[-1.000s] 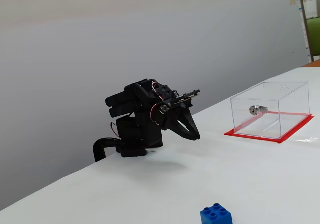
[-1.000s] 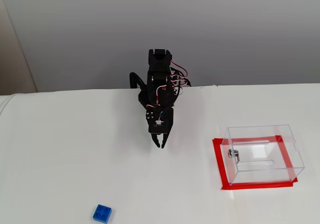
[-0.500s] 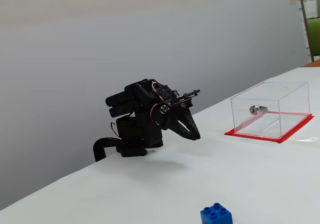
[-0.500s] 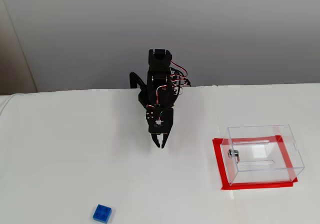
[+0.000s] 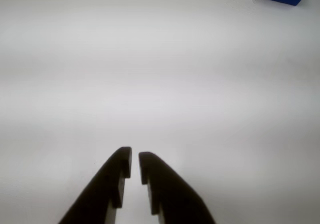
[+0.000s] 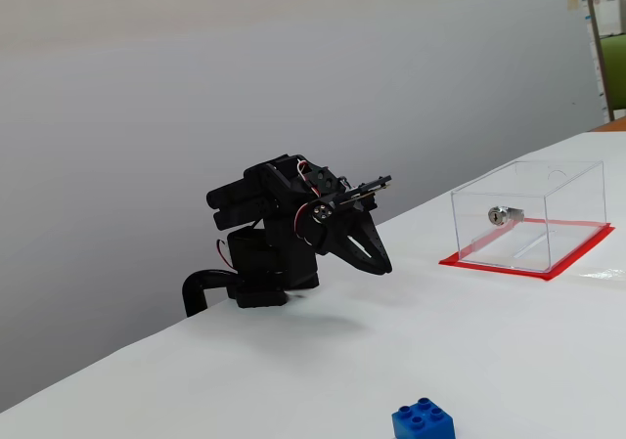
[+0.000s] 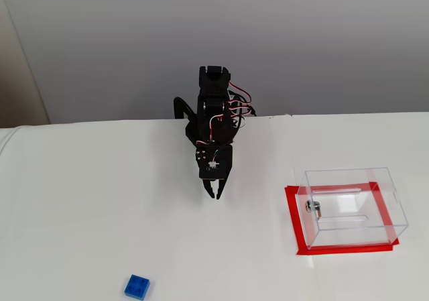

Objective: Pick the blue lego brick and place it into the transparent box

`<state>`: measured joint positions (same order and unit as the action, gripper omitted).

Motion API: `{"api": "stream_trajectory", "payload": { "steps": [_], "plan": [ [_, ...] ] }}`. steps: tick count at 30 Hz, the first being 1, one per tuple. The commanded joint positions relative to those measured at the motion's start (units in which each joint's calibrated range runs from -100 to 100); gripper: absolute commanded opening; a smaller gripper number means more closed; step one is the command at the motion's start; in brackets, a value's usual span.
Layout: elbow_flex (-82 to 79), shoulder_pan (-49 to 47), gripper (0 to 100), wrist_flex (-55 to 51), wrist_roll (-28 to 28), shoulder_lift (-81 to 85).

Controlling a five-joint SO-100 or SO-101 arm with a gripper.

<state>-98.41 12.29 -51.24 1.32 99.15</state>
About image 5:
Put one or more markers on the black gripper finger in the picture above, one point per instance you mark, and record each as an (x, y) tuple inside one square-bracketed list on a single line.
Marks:
[(175, 199), (105, 189)]

